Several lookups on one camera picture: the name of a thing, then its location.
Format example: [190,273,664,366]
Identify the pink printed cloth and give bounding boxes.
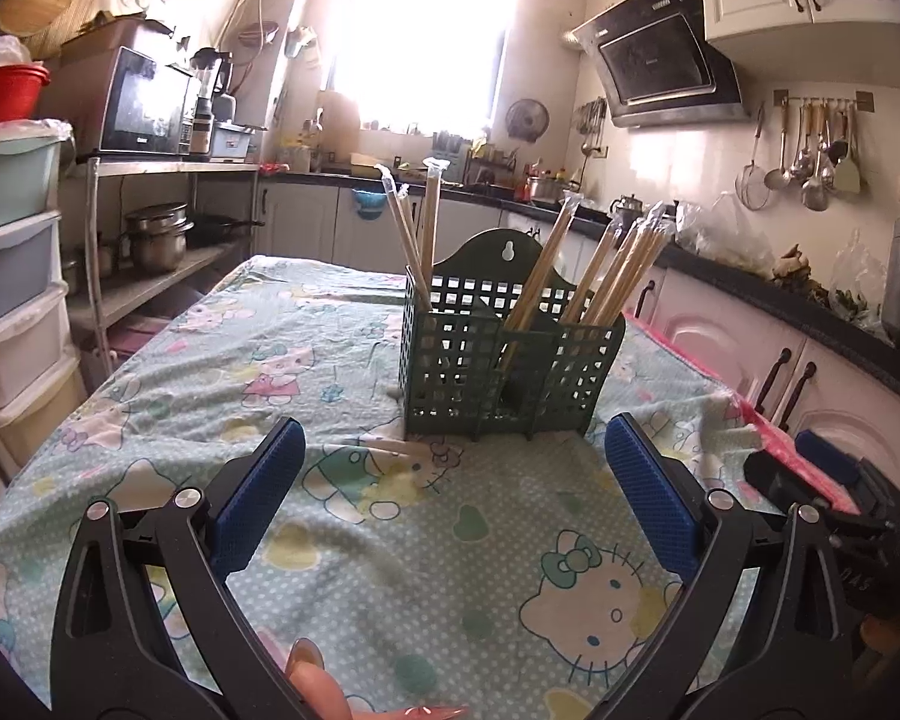
[622,311,856,511]

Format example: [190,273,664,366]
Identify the person's right hand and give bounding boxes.
[861,613,900,662]

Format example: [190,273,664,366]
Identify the red plastic basin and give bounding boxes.
[0,64,51,128]

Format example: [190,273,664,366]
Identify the black frying pan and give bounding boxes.
[187,214,265,245]

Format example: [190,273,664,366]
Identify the blue-grey plastic box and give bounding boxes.
[210,122,260,162]

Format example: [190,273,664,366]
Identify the steel kettle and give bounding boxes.
[610,193,646,230]

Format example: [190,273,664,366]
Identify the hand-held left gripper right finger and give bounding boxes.
[606,412,854,720]

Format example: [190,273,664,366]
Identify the ginger roots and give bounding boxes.
[772,244,818,282]

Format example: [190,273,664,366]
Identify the microwave oven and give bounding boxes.
[41,19,200,158]

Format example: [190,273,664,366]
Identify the clear bag of greens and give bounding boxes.
[829,229,886,323]

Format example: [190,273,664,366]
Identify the pastel plastic drawer unit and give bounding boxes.
[0,118,83,466]

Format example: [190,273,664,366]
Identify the green plastic utensil basket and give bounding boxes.
[399,229,627,442]

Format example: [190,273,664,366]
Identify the bunch of bamboo chopsticks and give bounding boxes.
[373,157,680,361]

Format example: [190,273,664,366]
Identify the cartoon cat printed tablecloth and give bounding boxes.
[0,253,841,720]

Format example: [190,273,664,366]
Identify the person's left hand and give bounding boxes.
[283,637,471,720]

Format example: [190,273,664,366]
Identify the dish rack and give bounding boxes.
[465,146,518,188]

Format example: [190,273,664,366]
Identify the blue knife holder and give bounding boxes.
[433,131,470,177]

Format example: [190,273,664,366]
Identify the small hanging utensil set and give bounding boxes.
[576,99,608,158]

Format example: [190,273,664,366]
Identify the steel cooking pot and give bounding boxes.
[525,174,578,203]

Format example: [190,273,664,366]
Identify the window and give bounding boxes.
[328,0,518,132]

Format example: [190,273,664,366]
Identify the black kitchen countertop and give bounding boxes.
[259,165,900,398]

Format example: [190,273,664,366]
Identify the blender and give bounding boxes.
[190,47,237,158]

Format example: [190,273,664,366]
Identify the metal shelf rack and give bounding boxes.
[67,157,263,376]

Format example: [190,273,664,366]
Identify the black range hood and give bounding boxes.
[570,0,751,128]

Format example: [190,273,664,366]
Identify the crumpled clear plastic bags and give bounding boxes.
[675,191,777,275]

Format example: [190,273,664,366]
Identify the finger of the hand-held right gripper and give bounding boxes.
[793,429,900,512]
[742,448,827,516]

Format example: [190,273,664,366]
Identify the stacked steel pots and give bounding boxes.
[124,202,196,275]

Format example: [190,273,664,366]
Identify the small wall fan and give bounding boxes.
[505,99,550,142]

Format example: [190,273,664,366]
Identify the row of hanging kitchen utensils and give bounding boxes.
[735,90,875,212]

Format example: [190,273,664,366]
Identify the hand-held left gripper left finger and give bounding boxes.
[49,418,323,720]

